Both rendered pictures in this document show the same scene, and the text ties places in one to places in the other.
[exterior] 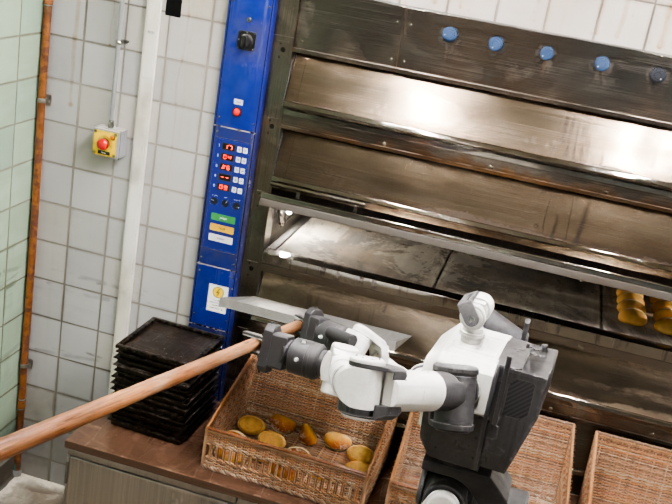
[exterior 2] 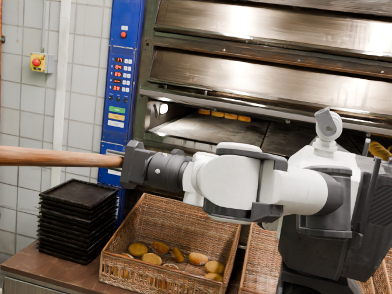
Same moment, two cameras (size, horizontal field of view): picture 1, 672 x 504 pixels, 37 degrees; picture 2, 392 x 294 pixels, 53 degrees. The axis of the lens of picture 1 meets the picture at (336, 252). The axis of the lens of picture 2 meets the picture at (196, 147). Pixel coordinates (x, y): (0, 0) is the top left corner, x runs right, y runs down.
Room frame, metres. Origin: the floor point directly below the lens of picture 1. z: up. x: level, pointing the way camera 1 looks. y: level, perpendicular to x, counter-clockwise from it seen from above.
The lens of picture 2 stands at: (1.27, -0.03, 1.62)
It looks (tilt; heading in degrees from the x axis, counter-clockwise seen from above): 13 degrees down; 0
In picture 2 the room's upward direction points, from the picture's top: 8 degrees clockwise
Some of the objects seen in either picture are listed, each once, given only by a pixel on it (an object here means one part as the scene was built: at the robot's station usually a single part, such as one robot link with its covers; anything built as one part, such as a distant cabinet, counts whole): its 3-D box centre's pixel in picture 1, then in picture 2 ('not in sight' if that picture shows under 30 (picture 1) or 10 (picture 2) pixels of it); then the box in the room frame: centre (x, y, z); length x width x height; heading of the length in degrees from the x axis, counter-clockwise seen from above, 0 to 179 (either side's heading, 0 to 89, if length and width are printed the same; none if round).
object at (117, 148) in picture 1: (109, 141); (41, 62); (3.40, 0.85, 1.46); 0.10 x 0.07 x 0.10; 79
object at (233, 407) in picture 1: (306, 422); (175, 245); (3.00, 0.00, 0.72); 0.56 x 0.49 x 0.28; 78
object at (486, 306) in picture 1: (476, 314); (328, 129); (2.30, -0.37, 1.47); 0.10 x 0.07 x 0.09; 163
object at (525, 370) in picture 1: (483, 395); (336, 207); (2.28, -0.43, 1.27); 0.34 x 0.30 x 0.36; 163
